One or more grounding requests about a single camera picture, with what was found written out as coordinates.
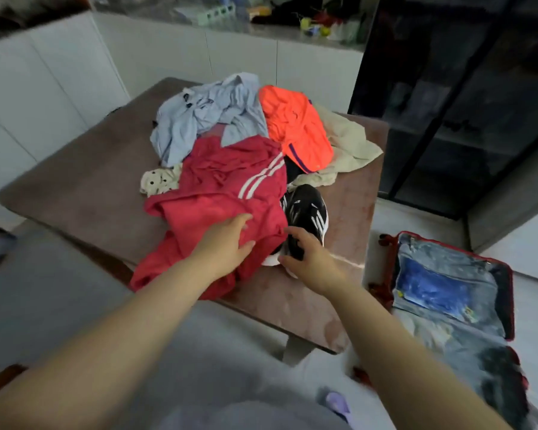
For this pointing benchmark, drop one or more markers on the person's right hand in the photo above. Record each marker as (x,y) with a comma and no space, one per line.
(316,266)

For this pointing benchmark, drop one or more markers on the person's left hand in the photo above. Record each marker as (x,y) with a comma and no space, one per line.
(219,250)

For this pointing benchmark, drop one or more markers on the person's left thumb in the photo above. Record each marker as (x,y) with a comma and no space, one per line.
(247,249)

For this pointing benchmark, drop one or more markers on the person's right thumb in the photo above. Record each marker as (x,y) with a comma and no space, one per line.
(287,261)

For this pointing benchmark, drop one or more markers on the black sneaker with white stripes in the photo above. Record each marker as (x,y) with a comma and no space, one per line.
(307,210)

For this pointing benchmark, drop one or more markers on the red garment with white stripes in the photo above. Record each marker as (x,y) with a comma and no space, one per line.
(215,188)

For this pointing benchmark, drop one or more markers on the person's right forearm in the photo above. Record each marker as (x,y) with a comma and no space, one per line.
(394,362)

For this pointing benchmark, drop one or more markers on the person's left forearm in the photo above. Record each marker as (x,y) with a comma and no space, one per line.
(116,335)

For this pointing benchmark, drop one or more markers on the grey table leg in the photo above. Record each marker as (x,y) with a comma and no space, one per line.
(297,351)

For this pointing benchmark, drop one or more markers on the black garment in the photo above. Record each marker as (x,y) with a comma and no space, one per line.
(293,170)

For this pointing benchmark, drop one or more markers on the white polka dot cloth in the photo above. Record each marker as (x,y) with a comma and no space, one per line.
(159,179)

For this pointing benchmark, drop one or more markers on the beige garment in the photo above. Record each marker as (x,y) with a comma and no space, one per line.
(352,147)

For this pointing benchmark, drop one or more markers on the orange garment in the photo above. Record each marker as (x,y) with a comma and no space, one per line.
(296,125)

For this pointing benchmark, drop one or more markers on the light blue shirt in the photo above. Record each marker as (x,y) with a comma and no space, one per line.
(206,111)

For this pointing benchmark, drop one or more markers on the blue packing bag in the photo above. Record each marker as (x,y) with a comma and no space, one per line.
(432,288)

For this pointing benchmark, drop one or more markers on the purple slipper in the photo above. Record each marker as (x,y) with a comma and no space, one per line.
(338,407)

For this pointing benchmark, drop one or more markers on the person's grey clothing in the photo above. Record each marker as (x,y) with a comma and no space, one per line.
(251,418)

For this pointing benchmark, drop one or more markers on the red open suitcase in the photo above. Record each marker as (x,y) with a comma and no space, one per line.
(457,308)

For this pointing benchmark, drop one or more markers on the white cabinet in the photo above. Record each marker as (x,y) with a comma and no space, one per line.
(161,58)

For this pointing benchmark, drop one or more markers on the yellow green toy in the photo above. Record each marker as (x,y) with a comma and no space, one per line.
(314,27)

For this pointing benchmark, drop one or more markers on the black glass cabinet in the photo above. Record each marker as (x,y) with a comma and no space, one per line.
(453,93)

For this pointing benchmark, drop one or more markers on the clear plastic bag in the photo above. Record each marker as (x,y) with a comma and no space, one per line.
(347,32)

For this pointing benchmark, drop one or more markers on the green plastic tray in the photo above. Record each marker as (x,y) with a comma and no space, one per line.
(215,14)

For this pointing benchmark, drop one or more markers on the black bag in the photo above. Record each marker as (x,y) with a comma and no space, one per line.
(296,7)

